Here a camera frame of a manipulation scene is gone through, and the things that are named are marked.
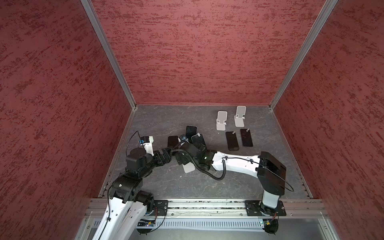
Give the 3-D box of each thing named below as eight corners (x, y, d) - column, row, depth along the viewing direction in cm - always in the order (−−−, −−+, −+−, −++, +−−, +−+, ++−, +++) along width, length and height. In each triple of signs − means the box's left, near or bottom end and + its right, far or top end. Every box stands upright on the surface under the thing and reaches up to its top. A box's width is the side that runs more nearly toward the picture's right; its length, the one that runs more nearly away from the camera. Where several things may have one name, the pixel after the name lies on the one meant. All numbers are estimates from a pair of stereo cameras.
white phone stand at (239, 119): (235, 126, 110) (239, 118, 102) (233, 114, 117) (236, 105, 110) (245, 126, 110) (249, 118, 102) (242, 114, 117) (245, 105, 110)
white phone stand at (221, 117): (216, 130, 108) (218, 121, 100) (215, 120, 114) (217, 111, 106) (226, 130, 108) (228, 121, 100) (224, 120, 114) (226, 111, 106)
